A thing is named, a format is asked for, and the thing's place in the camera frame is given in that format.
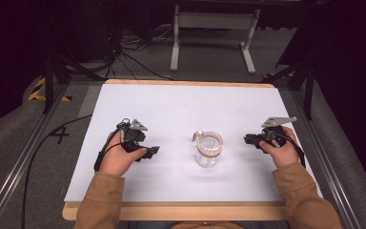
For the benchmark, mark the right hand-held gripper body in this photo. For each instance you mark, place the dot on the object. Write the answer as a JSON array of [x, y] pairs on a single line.
[[273, 130]]

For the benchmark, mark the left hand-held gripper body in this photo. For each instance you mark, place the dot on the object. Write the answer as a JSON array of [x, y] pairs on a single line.
[[134, 135]]

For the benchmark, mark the clear glass jar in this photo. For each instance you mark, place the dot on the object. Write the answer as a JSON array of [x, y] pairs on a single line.
[[208, 149]]

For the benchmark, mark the person's right hand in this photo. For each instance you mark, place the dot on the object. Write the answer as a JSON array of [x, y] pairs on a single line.
[[281, 151]]

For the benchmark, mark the person's left hand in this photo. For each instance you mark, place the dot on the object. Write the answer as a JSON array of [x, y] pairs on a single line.
[[120, 157]]

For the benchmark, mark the white table mat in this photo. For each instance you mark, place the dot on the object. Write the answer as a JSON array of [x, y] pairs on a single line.
[[184, 140]]

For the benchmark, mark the black tripod stand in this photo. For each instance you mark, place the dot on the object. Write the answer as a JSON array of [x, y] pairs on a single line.
[[298, 82], [58, 76]]

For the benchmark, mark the yellow black hazard tape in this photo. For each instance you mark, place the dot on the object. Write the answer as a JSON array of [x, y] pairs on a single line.
[[41, 92]]

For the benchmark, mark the white metal stand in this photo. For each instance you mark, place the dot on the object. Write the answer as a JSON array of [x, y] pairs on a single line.
[[214, 35]]

